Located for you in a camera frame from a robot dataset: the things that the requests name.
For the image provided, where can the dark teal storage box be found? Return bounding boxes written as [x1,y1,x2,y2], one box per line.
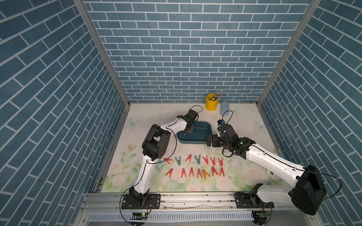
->
[176,121,212,144]

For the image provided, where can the dark teal clothespin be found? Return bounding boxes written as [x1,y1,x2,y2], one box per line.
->
[195,154,201,165]

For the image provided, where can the red clothespin row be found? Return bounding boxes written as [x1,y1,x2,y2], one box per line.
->
[211,166,218,177]
[219,167,225,177]
[181,168,187,178]
[197,169,203,179]
[189,167,195,177]
[166,168,173,178]

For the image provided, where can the orange clothespin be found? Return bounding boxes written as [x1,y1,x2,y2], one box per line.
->
[202,169,210,179]

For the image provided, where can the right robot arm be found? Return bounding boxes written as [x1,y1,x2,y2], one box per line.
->
[206,124,327,215]

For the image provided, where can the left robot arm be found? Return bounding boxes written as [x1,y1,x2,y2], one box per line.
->
[129,109,199,200]

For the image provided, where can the yellow pen cup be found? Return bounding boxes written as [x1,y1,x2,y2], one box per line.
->
[206,94,219,111]

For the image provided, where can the grey blue cylinder case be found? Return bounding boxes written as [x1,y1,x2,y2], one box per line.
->
[221,101,229,116]

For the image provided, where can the pens in yellow cup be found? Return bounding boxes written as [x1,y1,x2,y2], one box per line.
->
[211,93,222,101]

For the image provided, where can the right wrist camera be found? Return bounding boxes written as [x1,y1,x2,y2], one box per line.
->
[217,119,226,126]

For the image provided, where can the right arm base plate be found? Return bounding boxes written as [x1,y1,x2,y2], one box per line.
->
[234,192,274,209]

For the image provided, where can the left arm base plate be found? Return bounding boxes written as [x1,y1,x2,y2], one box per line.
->
[121,194,161,210]

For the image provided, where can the aluminium front rail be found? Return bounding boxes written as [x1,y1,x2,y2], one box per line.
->
[83,192,298,211]

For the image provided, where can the aluminium corner post right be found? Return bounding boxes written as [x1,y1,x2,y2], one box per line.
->
[256,0,321,108]

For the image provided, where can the aluminium corner post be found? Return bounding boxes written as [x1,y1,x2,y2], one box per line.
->
[256,0,321,108]
[74,0,130,108]

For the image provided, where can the aluminium corner post left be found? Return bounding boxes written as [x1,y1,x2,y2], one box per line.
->
[74,0,130,108]

